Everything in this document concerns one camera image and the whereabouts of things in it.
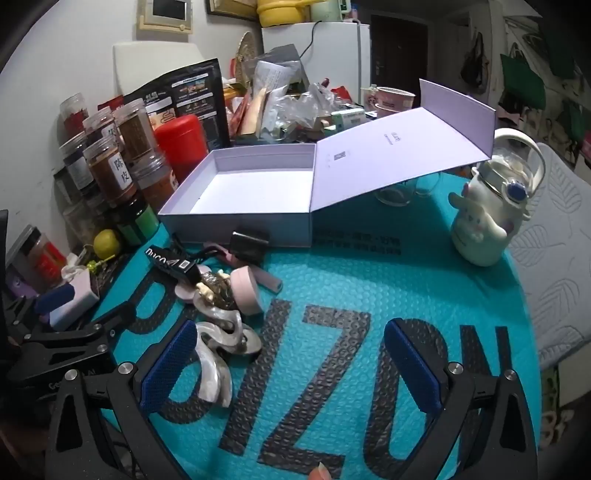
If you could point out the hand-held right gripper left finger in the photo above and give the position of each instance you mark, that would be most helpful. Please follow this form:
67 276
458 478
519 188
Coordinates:
168 364

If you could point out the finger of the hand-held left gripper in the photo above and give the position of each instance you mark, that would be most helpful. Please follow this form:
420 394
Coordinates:
117 314

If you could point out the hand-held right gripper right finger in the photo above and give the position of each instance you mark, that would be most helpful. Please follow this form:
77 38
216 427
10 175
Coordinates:
413 369

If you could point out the pearly wavy hair clip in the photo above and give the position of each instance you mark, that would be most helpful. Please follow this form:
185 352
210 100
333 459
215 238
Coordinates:
249 344
214 369

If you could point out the black printed cosmetic box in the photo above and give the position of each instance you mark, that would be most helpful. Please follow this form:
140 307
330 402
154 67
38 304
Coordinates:
171 267

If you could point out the gold hair clip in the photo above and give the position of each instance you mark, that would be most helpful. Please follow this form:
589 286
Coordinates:
214 286

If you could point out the black hair claw clip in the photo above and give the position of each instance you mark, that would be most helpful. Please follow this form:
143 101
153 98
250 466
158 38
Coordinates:
205 253

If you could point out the pink round compact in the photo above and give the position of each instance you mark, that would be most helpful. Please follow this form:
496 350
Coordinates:
247 290

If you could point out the black square compact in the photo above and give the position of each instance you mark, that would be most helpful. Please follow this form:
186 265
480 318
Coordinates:
249 247

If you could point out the lilac gift box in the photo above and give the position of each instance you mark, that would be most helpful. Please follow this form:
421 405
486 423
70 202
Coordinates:
258 184

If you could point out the person's right hand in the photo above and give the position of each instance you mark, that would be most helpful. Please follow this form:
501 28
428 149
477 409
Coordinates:
320 474

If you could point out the white power bank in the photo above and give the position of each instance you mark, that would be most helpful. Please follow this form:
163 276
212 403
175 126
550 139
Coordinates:
76 300

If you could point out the crumpled white tissue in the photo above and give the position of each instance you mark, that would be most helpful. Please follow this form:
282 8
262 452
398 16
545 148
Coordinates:
71 273

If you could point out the small blue case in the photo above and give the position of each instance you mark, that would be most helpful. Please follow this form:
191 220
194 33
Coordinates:
55 299

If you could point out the yellow green citrus fruit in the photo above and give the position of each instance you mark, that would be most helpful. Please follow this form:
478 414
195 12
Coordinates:
107 242

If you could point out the dark jar green label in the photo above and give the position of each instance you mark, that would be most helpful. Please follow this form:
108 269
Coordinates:
136 224

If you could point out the clear container red label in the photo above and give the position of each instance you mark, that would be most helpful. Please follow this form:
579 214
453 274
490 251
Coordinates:
39 261

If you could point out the teal bubble mailer mat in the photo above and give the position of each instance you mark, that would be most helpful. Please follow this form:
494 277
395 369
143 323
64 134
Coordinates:
323 323

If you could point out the group of clear plastic jars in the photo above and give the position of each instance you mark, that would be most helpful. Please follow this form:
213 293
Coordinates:
111 157

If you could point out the clear glass cup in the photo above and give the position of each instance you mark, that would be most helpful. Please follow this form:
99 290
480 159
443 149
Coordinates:
401 194

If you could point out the red canister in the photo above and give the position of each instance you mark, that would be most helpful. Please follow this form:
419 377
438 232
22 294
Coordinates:
182 143

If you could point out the grey leaf pattern cushion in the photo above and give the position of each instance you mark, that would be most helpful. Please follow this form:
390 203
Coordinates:
558 254

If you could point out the red snack pouch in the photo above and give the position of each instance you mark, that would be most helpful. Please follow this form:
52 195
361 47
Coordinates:
111 102

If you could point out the black snack pouch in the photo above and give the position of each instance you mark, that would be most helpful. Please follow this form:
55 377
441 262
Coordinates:
194 97

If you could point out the beige paper pouch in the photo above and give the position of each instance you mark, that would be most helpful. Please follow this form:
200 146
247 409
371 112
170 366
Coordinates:
254 115

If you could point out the green white medicine box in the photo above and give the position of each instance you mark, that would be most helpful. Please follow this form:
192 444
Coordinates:
348 119

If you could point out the clear plastic bag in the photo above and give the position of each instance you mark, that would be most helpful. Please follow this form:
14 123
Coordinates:
295 108

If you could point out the floral lidded teacup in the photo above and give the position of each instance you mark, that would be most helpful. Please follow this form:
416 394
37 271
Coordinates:
369 94

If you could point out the woven straw fan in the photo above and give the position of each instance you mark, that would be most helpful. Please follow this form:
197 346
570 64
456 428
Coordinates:
247 53

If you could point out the grey foil pouch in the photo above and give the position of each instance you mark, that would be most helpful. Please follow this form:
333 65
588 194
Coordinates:
281 57

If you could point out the green tote bag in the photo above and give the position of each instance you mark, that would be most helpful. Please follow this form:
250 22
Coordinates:
521 81

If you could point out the black hanging bag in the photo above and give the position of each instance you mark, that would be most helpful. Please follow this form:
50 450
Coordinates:
473 62

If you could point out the dark wooden door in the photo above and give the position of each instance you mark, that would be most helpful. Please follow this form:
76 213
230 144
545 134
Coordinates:
399 50

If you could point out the white refrigerator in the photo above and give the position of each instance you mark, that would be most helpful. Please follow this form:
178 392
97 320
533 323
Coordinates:
337 50

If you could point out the framed picture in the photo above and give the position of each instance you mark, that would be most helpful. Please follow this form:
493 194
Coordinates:
231 7

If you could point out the yellow cooking pot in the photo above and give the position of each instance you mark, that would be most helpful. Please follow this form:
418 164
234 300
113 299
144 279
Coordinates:
281 11

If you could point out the green electric kettle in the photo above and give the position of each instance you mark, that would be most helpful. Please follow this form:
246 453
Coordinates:
328 9

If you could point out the cream wall intercom panel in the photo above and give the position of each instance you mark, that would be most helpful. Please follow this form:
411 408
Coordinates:
166 11

